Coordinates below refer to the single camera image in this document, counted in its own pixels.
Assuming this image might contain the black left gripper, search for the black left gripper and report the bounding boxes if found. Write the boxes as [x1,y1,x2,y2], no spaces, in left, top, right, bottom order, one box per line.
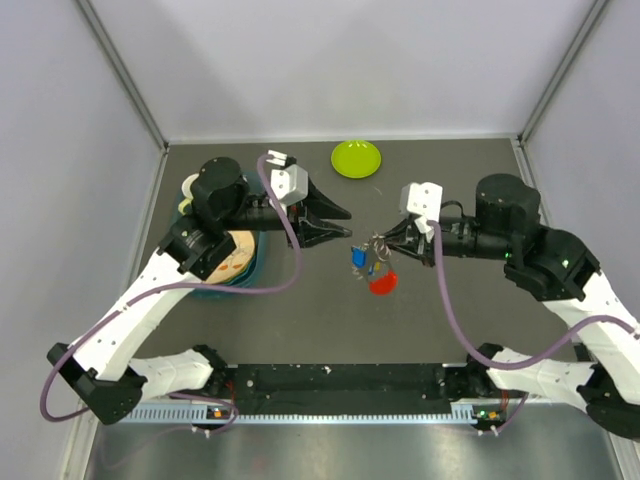
[222,175,352,248]

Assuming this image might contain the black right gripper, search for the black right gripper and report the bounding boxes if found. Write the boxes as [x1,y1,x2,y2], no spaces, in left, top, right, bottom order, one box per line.
[375,216,513,267]

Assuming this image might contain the red-handled metal key holder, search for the red-handled metal key holder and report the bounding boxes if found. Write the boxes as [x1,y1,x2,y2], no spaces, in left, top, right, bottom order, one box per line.
[351,233,398,296]

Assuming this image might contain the blue key tag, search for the blue key tag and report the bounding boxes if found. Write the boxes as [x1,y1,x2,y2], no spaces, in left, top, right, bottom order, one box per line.
[351,246,367,269]

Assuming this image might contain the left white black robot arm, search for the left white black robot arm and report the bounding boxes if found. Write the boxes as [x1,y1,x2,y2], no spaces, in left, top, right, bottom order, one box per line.
[47,151,352,425]

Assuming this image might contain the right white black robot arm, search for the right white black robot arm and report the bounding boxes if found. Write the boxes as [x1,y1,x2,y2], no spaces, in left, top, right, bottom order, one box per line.
[383,173,639,440]

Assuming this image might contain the lime green plate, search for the lime green plate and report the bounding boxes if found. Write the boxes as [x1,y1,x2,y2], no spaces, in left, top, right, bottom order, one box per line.
[330,140,382,179]

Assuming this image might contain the patterned wooden plate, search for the patterned wooden plate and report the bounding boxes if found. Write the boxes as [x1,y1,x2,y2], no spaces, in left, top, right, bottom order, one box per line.
[205,231,256,285]

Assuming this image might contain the teal plastic basin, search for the teal plastic basin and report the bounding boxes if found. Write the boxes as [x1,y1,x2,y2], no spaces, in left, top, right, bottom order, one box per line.
[170,187,267,288]

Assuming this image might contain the pale green mug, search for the pale green mug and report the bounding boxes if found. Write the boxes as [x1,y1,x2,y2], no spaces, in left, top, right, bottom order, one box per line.
[178,173,199,215]

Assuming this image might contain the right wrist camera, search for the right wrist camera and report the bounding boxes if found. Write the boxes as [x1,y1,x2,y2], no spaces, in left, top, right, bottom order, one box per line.
[399,182,443,242]

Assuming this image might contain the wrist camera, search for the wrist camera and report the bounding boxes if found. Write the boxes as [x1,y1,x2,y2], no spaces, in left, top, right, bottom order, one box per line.
[399,182,443,242]
[267,150,309,209]

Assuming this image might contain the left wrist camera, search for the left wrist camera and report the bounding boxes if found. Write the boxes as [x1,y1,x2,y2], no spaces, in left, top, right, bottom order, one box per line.
[267,150,309,209]

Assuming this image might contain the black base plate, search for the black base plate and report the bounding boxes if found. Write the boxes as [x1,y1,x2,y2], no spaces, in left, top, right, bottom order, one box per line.
[208,363,501,401]

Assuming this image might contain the aluminium frame rail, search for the aluminium frame rail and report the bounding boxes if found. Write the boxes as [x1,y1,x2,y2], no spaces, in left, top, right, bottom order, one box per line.
[79,362,576,405]

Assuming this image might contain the grey slotted cable duct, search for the grey slotted cable duct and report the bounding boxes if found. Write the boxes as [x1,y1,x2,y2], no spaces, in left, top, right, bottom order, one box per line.
[119,401,505,426]

